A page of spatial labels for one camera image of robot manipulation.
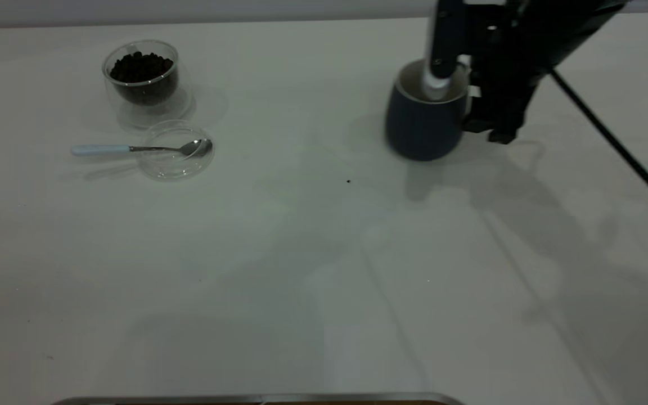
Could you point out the double-walled glass cup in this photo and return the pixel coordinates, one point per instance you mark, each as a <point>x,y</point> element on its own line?
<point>149,109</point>

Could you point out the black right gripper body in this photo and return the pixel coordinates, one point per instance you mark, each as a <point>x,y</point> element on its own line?
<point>504,39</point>

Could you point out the clear glass dish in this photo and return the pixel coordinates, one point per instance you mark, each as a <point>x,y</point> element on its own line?
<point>172,166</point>

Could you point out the dark grey ceramic mug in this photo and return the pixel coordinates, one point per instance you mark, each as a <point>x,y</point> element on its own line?
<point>419,129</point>

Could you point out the dark coffee beans pile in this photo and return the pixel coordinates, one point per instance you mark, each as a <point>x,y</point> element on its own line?
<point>143,70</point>

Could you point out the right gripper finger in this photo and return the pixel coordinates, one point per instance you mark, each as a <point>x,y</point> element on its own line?
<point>445,45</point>
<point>498,112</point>

